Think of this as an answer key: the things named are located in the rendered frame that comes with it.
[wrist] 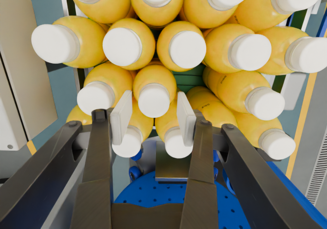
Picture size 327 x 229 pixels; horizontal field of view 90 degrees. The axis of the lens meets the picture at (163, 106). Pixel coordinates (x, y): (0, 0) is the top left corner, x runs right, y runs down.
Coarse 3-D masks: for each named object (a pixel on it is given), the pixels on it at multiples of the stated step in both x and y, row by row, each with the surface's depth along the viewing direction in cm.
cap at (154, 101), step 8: (152, 88) 19; (160, 88) 20; (144, 96) 20; (152, 96) 20; (160, 96) 20; (168, 96) 21; (144, 104) 20; (152, 104) 20; (160, 104) 20; (168, 104) 20; (144, 112) 20; (152, 112) 20; (160, 112) 20
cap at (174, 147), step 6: (174, 132) 23; (180, 132) 22; (168, 138) 22; (174, 138) 22; (180, 138) 22; (168, 144) 22; (174, 144) 22; (180, 144) 22; (168, 150) 23; (174, 150) 23; (180, 150) 23; (186, 150) 23; (174, 156) 23; (180, 156) 23
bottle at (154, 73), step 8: (152, 64) 26; (160, 64) 27; (144, 72) 24; (152, 72) 23; (160, 72) 23; (168, 72) 24; (136, 80) 24; (144, 80) 22; (152, 80) 22; (160, 80) 22; (168, 80) 23; (136, 88) 23; (144, 88) 21; (168, 88) 22; (176, 88) 25; (136, 96) 23
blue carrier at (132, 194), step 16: (144, 176) 40; (128, 192) 36; (144, 192) 36; (160, 192) 36; (176, 192) 36; (224, 192) 37; (224, 208) 33; (240, 208) 33; (224, 224) 30; (240, 224) 30
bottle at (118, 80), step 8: (104, 64) 24; (112, 64) 25; (96, 72) 22; (104, 72) 22; (112, 72) 23; (120, 72) 24; (128, 72) 27; (136, 72) 33; (88, 80) 22; (96, 80) 22; (104, 80) 22; (112, 80) 22; (120, 80) 23; (128, 80) 25; (112, 88) 22; (120, 88) 23; (128, 88) 25; (112, 96) 22; (120, 96) 23; (112, 104) 22
